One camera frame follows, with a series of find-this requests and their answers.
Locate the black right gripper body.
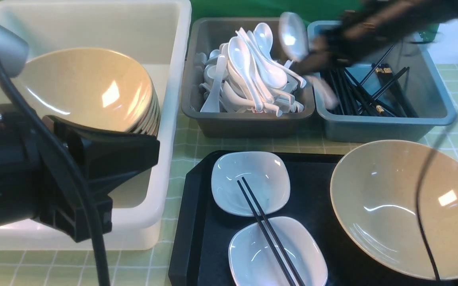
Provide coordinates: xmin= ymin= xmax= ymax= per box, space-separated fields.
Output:
xmin=293 ymin=10 xmax=376 ymax=76

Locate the black chopstick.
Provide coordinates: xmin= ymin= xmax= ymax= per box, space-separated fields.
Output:
xmin=237 ymin=180 xmax=295 ymax=286
xmin=241 ymin=177 xmax=305 ymax=286

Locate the large tan noodle bowl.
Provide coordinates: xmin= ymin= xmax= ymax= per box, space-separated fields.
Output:
xmin=330 ymin=140 xmax=458 ymax=280

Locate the white square dish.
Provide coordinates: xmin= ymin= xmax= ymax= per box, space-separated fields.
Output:
xmin=228 ymin=216 xmax=328 ymax=286
xmin=211 ymin=151 xmax=291 ymax=217

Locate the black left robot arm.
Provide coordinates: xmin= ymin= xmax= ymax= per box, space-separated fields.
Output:
xmin=0 ymin=103 xmax=160 ymax=243

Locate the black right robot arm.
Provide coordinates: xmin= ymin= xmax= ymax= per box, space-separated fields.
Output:
xmin=293 ymin=0 xmax=458 ymax=75

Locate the green backdrop cloth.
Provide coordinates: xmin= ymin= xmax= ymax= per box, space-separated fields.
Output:
xmin=190 ymin=0 xmax=365 ymax=24

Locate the bundle of black chopsticks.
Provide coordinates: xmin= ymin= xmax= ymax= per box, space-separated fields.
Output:
xmin=320 ymin=45 xmax=418 ymax=118

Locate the stack of tan bowls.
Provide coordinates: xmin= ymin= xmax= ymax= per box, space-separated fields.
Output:
xmin=12 ymin=47 xmax=161 ymax=136

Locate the blue-grey chopstick bin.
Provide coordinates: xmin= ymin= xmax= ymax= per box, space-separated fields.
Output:
xmin=314 ymin=35 xmax=457 ymax=143

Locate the pile of white spoons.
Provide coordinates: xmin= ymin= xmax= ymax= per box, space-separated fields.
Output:
xmin=190 ymin=22 xmax=311 ymax=118

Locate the black serving tray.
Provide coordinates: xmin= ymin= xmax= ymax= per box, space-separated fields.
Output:
xmin=168 ymin=150 xmax=458 ymax=286

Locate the large white plastic tub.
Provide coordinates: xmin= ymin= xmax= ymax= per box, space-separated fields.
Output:
xmin=0 ymin=0 xmax=191 ymax=250

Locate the grey spoon bin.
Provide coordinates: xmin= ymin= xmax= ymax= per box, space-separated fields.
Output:
xmin=180 ymin=17 xmax=316 ymax=138

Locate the black left camera cable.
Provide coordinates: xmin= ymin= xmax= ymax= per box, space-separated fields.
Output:
xmin=0 ymin=38 xmax=111 ymax=286

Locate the black camera cable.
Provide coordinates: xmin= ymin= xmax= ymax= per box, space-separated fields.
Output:
xmin=415 ymin=85 xmax=458 ymax=282
xmin=0 ymin=38 xmax=111 ymax=286

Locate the black right camera cable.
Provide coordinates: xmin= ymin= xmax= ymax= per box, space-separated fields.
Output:
xmin=415 ymin=85 xmax=458 ymax=282

